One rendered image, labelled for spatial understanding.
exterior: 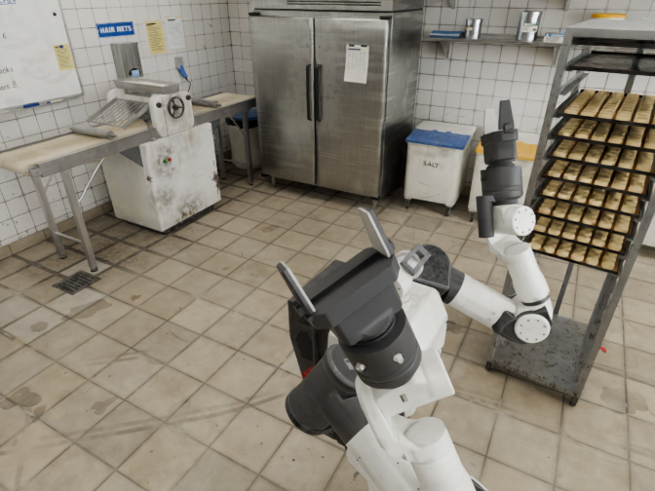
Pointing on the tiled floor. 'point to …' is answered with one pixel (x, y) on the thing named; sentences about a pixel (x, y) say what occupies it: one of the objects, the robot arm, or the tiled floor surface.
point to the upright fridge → (335, 91)
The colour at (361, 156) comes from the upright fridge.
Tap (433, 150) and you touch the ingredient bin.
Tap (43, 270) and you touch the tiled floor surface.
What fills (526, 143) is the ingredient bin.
